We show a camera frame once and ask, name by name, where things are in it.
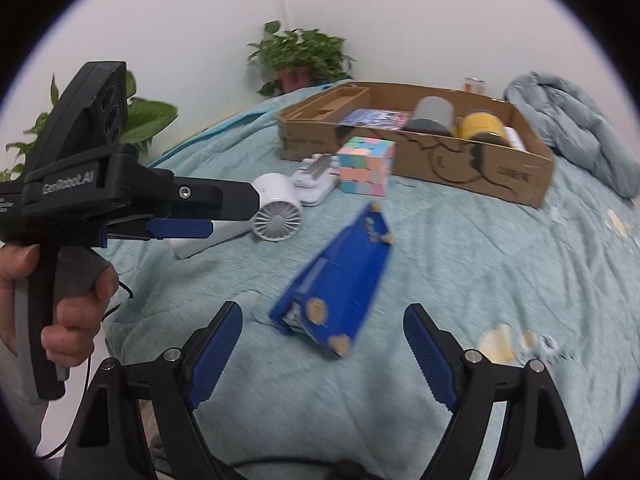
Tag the grey metal tin can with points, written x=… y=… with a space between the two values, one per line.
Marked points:
x=432 y=110

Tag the clear jar with yellow label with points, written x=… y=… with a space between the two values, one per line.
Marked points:
x=477 y=125

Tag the light blue puffer jacket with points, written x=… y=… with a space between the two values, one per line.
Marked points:
x=575 y=120

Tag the potted green plant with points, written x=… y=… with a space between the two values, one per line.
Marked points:
x=300 y=52

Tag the person's left forearm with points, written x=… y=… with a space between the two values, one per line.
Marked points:
x=20 y=400

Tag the teal quilted blanket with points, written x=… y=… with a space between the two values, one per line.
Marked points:
x=450 y=270

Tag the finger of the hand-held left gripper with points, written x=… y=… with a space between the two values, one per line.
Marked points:
x=180 y=229
x=220 y=202

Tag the person's left hand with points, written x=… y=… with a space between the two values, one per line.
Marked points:
x=75 y=330

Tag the white handheld fan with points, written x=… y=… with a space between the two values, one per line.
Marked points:
x=277 y=220

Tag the large cardboard box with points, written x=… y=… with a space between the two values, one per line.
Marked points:
x=500 y=175

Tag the colourful cartoon toy box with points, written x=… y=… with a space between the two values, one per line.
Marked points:
x=375 y=117

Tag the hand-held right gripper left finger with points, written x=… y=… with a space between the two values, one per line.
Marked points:
x=215 y=355

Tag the large-leaf green plant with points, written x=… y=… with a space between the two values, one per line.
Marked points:
x=150 y=115

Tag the white spray bottle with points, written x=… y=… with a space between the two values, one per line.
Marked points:
x=515 y=137

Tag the white plug adapter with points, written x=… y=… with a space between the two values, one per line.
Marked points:
x=312 y=190

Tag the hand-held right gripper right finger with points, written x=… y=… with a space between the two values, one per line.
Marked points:
x=432 y=360

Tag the small cardboard box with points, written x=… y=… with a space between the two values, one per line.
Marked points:
x=345 y=97

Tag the pastel puzzle cube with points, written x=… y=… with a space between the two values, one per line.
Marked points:
x=365 y=165

